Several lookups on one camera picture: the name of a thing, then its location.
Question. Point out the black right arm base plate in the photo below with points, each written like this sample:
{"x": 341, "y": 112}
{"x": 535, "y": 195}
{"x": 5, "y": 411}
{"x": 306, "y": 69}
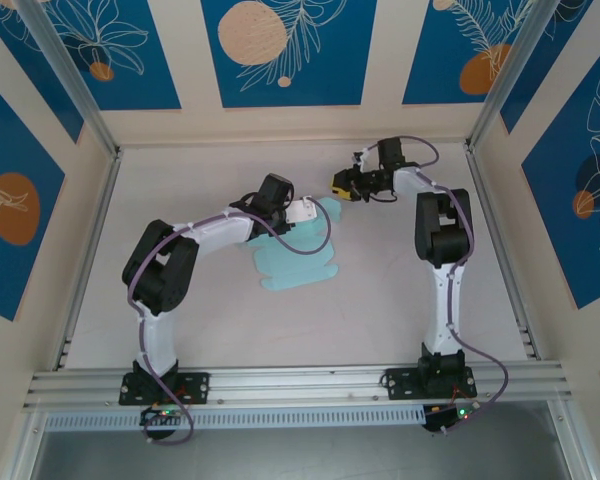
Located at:
{"x": 402, "y": 384}

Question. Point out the aluminium mounting rail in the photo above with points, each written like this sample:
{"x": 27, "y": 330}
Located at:
{"x": 300, "y": 385}

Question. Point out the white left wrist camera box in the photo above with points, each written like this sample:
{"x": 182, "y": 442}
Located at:
{"x": 300, "y": 212}

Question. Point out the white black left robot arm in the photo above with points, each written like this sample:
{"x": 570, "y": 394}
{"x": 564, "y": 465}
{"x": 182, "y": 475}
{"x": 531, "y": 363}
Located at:
{"x": 160, "y": 340}

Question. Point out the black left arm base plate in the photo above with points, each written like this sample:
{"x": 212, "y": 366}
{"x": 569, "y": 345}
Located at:
{"x": 197, "y": 387}

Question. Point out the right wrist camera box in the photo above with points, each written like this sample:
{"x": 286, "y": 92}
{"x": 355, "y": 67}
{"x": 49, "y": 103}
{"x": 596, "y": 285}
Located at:
{"x": 360, "y": 162}

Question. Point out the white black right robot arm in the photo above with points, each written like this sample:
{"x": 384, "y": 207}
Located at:
{"x": 445, "y": 310}

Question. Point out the aluminium table side rail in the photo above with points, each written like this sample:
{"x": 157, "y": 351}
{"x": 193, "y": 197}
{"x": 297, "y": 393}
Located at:
{"x": 500, "y": 260}
{"x": 87, "y": 260}

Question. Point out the silver aluminium frame bar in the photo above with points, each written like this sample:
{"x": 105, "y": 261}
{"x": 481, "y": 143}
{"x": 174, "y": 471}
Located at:
{"x": 27, "y": 450}
{"x": 567, "y": 440}

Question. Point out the aluminium corner post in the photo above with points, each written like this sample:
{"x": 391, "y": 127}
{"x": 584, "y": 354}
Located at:
{"x": 505, "y": 75}
{"x": 65, "y": 65}

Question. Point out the teal paper box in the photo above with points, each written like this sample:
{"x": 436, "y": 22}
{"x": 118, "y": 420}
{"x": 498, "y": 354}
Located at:
{"x": 290, "y": 275}

